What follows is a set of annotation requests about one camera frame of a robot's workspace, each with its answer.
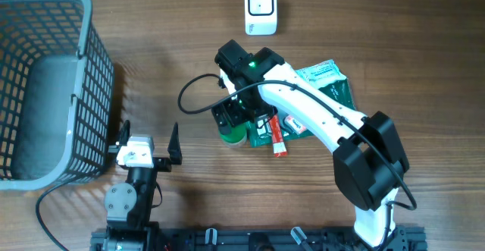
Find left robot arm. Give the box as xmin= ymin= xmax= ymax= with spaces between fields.
xmin=90 ymin=120 xmax=183 ymax=251

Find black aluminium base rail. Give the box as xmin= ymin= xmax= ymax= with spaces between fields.
xmin=89 ymin=226 xmax=428 ymax=251

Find light green wipes packet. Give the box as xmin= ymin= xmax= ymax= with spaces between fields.
xmin=296 ymin=59 xmax=347 ymax=89

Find grey plastic shopping basket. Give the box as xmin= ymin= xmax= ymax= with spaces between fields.
xmin=1 ymin=0 xmax=115 ymax=191

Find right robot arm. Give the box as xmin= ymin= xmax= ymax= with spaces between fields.
xmin=211 ymin=40 xmax=409 ymax=250

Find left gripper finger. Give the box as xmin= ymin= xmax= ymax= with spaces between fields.
xmin=115 ymin=120 xmax=130 ymax=147
xmin=167 ymin=123 xmax=183 ymax=165

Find red white small packet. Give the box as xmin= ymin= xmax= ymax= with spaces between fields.
xmin=284 ymin=115 xmax=307 ymax=135

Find green lid plastic jar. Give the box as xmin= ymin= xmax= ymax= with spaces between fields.
xmin=219 ymin=124 xmax=247 ymax=148

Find green 3M gloves package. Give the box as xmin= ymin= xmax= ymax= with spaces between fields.
xmin=246 ymin=80 xmax=356 ymax=147

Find red toothpaste tube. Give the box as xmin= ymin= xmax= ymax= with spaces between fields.
xmin=269 ymin=115 xmax=287 ymax=157

